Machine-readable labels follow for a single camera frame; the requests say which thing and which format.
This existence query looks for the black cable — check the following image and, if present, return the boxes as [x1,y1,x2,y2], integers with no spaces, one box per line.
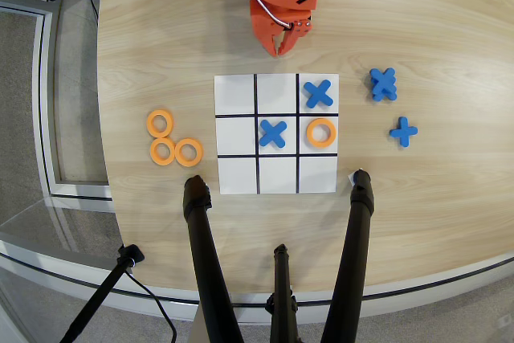
[124,268,177,343]

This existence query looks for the metal framed glass panel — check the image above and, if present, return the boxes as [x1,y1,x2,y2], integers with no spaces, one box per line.
[0,0,117,211]

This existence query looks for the blue cross piece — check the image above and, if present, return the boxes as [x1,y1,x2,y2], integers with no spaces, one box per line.
[369,67,398,95]
[303,79,335,110]
[388,116,419,149]
[259,119,288,149]
[371,77,398,102]

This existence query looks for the thin black stand pole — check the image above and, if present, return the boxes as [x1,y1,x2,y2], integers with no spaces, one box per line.
[59,243,145,343]

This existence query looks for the orange ring piece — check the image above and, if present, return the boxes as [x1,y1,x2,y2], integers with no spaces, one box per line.
[306,117,337,148]
[174,137,205,168]
[149,137,177,166]
[146,108,175,139]

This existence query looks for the short black tripod leg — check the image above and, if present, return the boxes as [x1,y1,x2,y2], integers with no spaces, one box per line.
[264,243,301,343]

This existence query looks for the white tic-tac-toe board sheet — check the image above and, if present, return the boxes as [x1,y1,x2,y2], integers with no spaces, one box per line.
[214,73,341,195]

